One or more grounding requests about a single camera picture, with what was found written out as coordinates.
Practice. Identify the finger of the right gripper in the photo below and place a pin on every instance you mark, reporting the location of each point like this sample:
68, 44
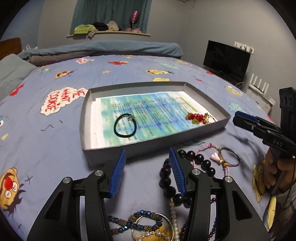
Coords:
245, 114
260, 128

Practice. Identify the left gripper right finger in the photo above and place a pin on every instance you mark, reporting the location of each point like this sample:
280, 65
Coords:
181, 171

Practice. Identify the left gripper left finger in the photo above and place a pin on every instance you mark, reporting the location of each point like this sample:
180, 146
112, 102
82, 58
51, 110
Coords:
113, 174

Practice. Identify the red bead gold jewelry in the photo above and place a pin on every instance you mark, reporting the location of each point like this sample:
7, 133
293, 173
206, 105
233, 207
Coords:
198, 118

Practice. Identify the silver ring bangle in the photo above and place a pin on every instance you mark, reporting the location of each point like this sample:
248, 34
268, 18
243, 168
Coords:
161, 229

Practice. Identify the right forearm patterned sleeve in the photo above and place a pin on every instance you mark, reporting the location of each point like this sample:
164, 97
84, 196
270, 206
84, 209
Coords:
284, 220

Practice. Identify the white router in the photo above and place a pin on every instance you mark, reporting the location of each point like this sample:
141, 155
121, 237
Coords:
257, 90

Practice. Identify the black monitor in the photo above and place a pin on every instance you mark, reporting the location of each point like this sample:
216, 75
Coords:
227, 61

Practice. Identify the printed paper sheet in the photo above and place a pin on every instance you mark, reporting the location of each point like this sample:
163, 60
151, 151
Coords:
127, 119

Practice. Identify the grey shallow tray box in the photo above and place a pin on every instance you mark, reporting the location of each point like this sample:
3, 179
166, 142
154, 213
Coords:
100, 156

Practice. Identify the blue cartoon bed sheet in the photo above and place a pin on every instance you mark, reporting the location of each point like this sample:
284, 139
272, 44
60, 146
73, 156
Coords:
40, 139

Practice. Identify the blue folded blanket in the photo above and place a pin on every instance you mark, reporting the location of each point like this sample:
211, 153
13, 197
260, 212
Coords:
40, 57

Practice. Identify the grey-green pillow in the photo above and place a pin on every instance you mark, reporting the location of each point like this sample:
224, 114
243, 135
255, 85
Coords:
13, 71

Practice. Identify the pink balloon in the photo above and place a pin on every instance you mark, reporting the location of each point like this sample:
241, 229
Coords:
134, 18

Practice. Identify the window sill shelf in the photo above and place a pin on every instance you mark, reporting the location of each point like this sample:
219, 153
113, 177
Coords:
93, 33

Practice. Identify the beige cloth on sill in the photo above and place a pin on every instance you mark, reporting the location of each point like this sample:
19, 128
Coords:
112, 26

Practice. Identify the green cloth on sill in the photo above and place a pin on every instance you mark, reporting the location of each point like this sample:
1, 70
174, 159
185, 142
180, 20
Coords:
84, 29

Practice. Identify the black cloth on sill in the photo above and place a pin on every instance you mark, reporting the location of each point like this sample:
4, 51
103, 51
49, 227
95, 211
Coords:
100, 26

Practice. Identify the wooden headboard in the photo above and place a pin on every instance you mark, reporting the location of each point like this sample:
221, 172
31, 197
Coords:
10, 46

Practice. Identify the teal curtain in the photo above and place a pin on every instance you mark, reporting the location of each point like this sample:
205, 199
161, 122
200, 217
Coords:
89, 12

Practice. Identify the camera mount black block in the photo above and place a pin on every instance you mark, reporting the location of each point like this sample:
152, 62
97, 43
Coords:
287, 107

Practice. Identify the wall hook rack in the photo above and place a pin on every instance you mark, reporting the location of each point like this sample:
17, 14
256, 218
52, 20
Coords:
244, 47

